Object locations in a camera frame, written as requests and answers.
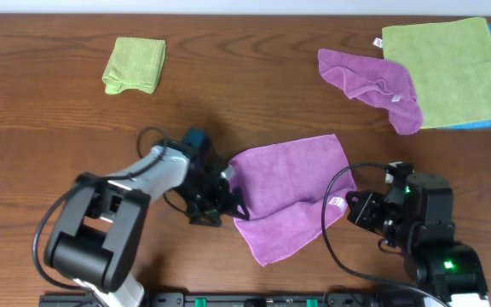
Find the flat green cloth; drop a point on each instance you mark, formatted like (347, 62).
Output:
(450, 65)

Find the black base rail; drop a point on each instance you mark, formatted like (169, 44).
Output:
(335, 299)

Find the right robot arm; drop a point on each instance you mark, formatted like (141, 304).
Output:
(416, 215)

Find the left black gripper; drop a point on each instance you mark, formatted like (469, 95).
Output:
(210, 196)

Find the purple cloth with label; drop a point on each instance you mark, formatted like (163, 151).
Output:
(283, 187)

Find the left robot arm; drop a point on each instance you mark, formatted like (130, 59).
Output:
(96, 237)

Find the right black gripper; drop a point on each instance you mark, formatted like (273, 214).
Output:
(367, 210)

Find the folded green cloth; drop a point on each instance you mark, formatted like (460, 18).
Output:
(134, 64)

